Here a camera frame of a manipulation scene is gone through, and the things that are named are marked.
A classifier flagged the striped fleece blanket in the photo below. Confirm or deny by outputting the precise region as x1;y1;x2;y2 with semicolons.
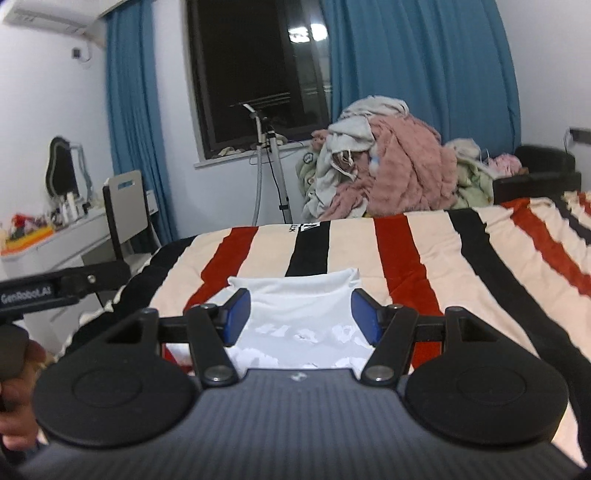
60;191;591;467

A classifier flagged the cosmetic bottles group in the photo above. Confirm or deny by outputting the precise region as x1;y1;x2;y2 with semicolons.
51;191;105;223

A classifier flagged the orange box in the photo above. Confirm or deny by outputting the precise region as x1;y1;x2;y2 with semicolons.
0;226;54;257

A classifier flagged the black and white chair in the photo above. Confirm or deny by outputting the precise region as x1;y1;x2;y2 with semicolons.
102;170;163;269

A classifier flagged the pale green cloth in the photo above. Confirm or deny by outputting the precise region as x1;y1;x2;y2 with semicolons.
455;161;495;209

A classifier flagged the wide blue curtain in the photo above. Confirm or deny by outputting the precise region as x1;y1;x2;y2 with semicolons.
321;0;522;158

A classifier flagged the pink fluffy blanket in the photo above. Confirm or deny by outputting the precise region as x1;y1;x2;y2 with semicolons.
311;114;459;221

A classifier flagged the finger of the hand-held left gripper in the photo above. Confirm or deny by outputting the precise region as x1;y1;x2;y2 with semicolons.
52;261;132;298

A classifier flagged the white air conditioner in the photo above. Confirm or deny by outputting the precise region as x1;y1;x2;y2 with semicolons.
0;0;110;47

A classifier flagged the white tripod stand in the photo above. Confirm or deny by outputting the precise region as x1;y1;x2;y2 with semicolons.
231;103;294;227

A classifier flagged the black armchair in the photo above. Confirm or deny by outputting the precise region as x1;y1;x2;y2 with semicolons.
492;144;583;206

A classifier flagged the wavy vanity mirror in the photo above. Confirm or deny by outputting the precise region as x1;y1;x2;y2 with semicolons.
45;136;89;197

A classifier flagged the white dresser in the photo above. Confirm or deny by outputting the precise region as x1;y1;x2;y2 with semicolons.
0;203;117;337

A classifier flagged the small pink cloth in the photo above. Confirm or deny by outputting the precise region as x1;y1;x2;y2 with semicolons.
489;154;525;179

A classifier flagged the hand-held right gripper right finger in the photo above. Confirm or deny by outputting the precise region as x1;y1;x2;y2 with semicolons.
351;287;532;387

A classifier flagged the person's left hand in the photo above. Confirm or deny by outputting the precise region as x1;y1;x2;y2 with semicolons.
0;342;48;445

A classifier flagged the pale green patterned blanket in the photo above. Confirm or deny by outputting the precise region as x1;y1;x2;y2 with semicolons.
295;148;335;220

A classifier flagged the narrow blue curtain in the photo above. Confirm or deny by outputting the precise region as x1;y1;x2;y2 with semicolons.
105;0;179;246

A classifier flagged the cream cloth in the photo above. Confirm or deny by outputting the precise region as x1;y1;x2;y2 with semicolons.
444;138;482;161

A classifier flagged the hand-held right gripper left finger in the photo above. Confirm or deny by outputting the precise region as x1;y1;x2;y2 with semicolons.
69;287;253;387

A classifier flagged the white printed t-shirt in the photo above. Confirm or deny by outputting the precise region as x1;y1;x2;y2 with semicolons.
166;267;403;371

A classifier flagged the dark window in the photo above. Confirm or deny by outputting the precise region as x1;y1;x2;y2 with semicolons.
185;0;334;161

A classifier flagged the grey white garment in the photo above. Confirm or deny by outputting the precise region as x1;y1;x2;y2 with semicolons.
327;95;410;154

